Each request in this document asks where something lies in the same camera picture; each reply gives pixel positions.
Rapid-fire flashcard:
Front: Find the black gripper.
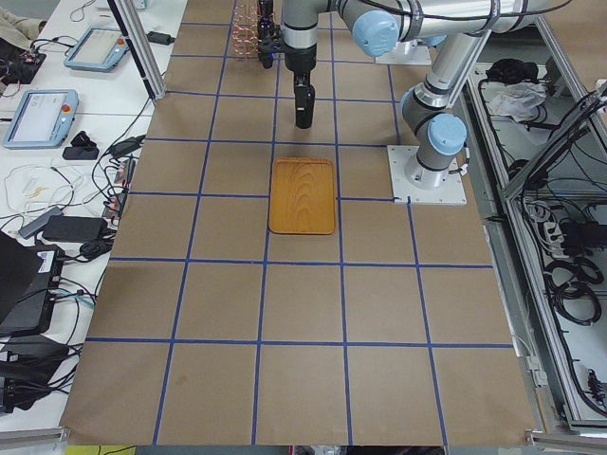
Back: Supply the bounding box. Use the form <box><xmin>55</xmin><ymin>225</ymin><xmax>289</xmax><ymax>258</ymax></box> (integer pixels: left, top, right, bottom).
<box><xmin>285</xmin><ymin>44</ymin><xmax>317</xmax><ymax>85</ymax></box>

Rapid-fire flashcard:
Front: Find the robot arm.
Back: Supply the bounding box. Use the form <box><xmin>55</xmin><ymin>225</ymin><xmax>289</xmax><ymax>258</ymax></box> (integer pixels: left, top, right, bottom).
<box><xmin>279</xmin><ymin>1</ymin><xmax>567</xmax><ymax>132</ymax></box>

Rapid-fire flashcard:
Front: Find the wooden tray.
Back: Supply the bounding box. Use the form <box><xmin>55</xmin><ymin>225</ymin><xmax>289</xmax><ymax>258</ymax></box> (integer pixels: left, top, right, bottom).
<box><xmin>268</xmin><ymin>157</ymin><xmax>336</xmax><ymax>235</ymax></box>

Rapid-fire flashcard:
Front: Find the black power adapter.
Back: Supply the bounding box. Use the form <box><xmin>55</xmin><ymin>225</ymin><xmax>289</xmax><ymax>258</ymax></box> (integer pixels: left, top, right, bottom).
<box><xmin>146</xmin><ymin>31</ymin><xmax>175</xmax><ymax>46</ymax></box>

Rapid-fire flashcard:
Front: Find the teach pendant far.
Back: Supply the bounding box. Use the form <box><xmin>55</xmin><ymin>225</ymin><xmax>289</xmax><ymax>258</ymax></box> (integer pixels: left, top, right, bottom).
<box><xmin>64</xmin><ymin>27</ymin><xmax>129</xmax><ymax>73</ymax></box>

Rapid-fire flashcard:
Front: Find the teach pendant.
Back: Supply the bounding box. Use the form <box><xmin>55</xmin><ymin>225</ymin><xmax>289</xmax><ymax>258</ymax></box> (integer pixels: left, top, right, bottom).
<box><xmin>3</xmin><ymin>89</ymin><xmax>79</xmax><ymax>150</ymax></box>
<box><xmin>64</xmin><ymin>27</ymin><xmax>129</xmax><ymax>73</ymax></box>

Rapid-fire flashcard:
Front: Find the teach pendant near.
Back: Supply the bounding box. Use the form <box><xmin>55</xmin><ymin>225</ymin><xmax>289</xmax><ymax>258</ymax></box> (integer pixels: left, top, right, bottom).
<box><xmin>3</xmin><ymin>89</ymin><xmax>79</xmax><ymax>150</ymax></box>

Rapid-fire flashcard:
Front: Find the black power brick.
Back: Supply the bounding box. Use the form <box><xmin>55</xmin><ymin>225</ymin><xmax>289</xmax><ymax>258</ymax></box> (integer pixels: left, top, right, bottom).
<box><xmin>42</xmin><ymin>215</ymin><xmax>107</xmax><ymax>243</ymax></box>

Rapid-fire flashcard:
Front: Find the black laptop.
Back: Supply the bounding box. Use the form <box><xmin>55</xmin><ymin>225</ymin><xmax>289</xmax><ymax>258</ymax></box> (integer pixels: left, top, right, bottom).
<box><xmin>1</xmin><ymin>233</ymin><xmax>64</xmax><ymax>337</ymax></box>

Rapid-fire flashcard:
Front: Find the copper wire bottle basket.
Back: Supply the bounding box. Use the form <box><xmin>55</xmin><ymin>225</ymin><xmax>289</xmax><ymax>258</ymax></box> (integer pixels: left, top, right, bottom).
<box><xmin>231</xmin><ymin>0</ymin><xmax>258</xmax><ymax>59</ymax></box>

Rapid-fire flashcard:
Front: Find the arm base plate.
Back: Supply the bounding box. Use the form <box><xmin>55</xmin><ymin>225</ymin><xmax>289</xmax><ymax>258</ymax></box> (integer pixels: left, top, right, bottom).
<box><xmin>387</xmin><ymin>145</ymin><xmax>468</xmax><ymax>206</ymax></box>
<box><xmin>375</xmin><ymin>40</ymin><xmax>432</xmax><ymax>66</ymax></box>

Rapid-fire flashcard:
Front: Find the aluminium frame post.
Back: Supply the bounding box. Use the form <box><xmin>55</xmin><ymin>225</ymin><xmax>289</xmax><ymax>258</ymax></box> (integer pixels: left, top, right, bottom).
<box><xmin>108</xmin><ymin>0</ymin><xmax>166</xmax><ymax>102</ymax></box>

